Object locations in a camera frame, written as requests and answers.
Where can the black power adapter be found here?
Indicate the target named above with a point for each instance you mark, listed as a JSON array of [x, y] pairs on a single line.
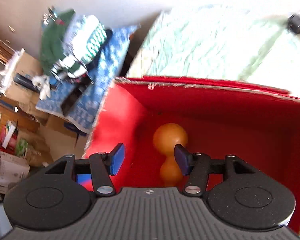
[[293, 23]]

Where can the cardboard box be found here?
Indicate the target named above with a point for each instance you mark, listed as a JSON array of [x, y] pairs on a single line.
[[16, 83]]

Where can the pile of folded clothes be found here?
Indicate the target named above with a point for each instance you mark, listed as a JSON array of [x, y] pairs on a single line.
[[70, 43]]

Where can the orange gourd toy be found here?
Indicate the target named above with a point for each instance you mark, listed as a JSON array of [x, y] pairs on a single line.
[[164, 140]]

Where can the green patterned table cloth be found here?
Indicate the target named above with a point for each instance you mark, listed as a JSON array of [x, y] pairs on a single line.
[[220, 43]]

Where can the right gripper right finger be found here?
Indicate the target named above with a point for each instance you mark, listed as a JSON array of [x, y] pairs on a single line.
[[196, 167]]

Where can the blue checkered cloth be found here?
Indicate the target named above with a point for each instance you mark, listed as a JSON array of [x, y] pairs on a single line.
[[101, 71]]

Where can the white plush toy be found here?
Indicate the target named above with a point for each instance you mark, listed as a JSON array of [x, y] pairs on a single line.
[[42, 83]]

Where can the red storage box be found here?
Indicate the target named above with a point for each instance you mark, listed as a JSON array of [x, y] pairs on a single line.
[[259, 124]]

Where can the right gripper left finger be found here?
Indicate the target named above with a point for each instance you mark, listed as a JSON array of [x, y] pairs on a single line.
[[103, 165]]

